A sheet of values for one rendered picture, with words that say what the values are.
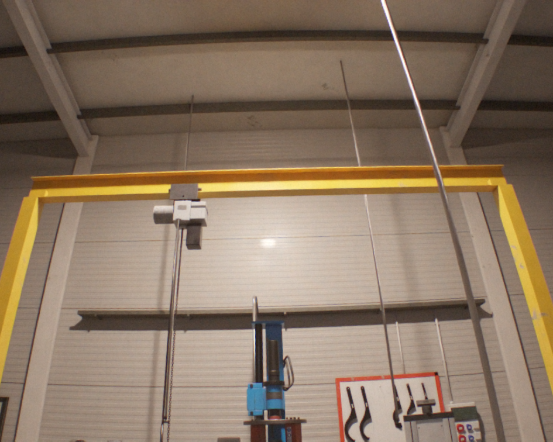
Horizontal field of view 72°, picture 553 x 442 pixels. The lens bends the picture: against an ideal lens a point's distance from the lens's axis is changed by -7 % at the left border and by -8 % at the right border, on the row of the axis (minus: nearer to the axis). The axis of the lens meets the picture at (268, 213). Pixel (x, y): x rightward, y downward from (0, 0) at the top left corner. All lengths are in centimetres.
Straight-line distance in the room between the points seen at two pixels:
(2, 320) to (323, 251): 454
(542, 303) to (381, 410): 275
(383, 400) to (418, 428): 303
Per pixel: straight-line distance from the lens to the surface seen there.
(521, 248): 461
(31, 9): 712
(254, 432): 409
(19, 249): 464
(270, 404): 395
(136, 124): 816
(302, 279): 640
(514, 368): 692
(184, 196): 424
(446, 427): 318
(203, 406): 608
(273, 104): 739
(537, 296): 447
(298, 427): 389
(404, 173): 464
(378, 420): 613
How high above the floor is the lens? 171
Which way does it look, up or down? 29 degrees up
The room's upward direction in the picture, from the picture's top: 2 degrees counter-clockwise
